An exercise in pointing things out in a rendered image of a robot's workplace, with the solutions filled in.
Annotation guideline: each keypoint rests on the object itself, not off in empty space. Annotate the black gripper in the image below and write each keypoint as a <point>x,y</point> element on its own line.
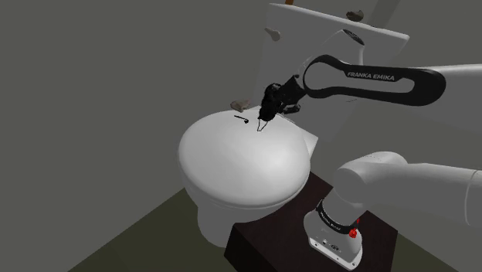
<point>272,101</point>

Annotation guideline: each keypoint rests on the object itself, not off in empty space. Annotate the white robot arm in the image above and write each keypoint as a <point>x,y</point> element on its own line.
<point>395,180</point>

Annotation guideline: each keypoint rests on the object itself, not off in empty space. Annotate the small black spoon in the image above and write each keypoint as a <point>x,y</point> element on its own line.
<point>242,119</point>

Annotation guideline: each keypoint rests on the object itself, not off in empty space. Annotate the grey brown lump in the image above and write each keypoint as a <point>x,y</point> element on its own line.
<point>240,105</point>

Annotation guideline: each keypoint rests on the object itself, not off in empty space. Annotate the white toilet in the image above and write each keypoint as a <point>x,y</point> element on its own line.
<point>241,162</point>

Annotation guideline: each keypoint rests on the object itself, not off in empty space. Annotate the dark robot stand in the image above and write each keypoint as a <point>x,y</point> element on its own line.
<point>271,241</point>

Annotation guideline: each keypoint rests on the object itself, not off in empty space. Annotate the brown stick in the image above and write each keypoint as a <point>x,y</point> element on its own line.
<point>289,2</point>

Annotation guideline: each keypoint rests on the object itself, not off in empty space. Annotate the dark grey lump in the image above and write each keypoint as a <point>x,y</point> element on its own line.
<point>355,15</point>

